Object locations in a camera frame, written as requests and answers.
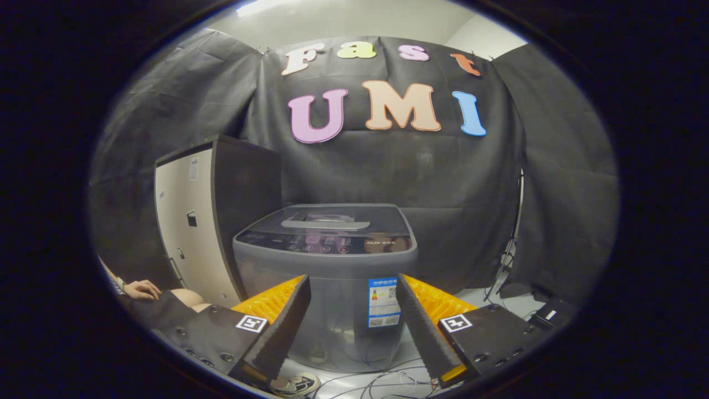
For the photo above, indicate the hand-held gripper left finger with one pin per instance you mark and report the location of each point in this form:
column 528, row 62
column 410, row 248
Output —
column 285, row 327

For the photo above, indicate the person's bare leg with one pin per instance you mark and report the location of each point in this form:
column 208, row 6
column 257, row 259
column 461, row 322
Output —
column 191, row 299

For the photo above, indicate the black box on floor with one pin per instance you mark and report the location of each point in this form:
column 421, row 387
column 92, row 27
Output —
column 554, row 315

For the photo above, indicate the dark cabinet with white door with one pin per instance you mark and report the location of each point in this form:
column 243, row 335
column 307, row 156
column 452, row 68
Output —
column 194, row 221

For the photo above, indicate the person's sneaker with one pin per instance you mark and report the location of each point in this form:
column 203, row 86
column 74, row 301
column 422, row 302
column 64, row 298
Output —
column 299, row 383

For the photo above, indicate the grey washing machine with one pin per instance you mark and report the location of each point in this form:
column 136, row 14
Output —
column 338, row 299

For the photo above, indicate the dark washing machine lid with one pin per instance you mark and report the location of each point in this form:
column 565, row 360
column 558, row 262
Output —
column 382, row 216

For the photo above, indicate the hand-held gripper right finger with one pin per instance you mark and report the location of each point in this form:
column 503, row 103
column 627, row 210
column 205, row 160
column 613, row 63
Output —
column 424, row 332

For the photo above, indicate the person's dark clothing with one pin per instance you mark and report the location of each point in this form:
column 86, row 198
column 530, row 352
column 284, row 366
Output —
column 160, row 313

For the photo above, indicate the black light stand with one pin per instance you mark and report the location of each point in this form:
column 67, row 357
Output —
column 508, row 249

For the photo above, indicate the black backdrop cloth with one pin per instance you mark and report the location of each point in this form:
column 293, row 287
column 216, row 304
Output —
column 443, row 177

